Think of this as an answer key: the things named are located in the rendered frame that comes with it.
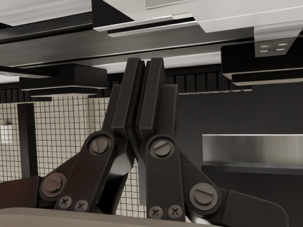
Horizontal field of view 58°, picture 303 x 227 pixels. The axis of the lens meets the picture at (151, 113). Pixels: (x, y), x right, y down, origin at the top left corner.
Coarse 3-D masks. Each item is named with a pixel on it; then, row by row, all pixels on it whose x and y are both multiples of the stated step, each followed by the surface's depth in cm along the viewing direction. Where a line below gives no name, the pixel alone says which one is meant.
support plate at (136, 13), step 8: (104, 0) 15; (112, 0) 15; (120, 0) 15; (128, 0) 15; (136, 0) 15; (120, 8) 16; (128, 8) 16; (136, 8) 16; (144, 8) 16; (160, 8) 16; (168, 8) 16; (176, 8) 16; (184, 8) 16; (128, 16) 18; (136, 16) 18; (144, 16) 18; (152, 16) 18; (160, 16) 18
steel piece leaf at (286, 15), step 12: (264, 12) 17; (276, 12) 17; (288, 12) 18; (300, 12) 18; (204, 24) 20; (216, 24) 20; (228, 24) 20; (240, 24) 20; (252, 24) 20; (264, 24) 20
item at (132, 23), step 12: (96, 0) 20; (96, 12) 20; (108, 12) 20; (120, 12) 19; (96, 24) 20; (108, 24) 20; (120, 24) 19; (132, 24) 19; (144, 24) 21; (156, 24) 20; (168, 24) 20; (180, 24) 20; (192, 24) 20
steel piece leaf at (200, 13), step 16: (144, 0) 10; (160, 0) 10; (176, 0) 9; (192, 0) 9; (208, 0) 15; (224, 0) 15; (240, 0) 15; (256, 0) 15; (272, 0) 15; (288, 0) 15; (208, 16) 18; (224, 16) 18
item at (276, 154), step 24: (216, 144) 19; (240, 144) 18; (264, 144) 18; (288, 144) 17; (216, 168) 18; (240, 168) 18; (264, 168) 17; (288, 168) 17; (240, 192) 17; (264, 192) 17; (288, 192) 16
